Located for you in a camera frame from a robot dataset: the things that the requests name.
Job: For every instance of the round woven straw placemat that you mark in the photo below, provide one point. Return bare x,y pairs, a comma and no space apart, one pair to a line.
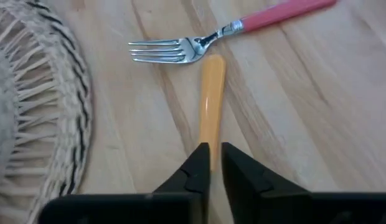
31,109

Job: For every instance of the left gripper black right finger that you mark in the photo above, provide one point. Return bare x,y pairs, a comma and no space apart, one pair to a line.
249,186

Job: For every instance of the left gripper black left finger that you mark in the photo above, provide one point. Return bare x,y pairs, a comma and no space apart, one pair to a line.
196,174

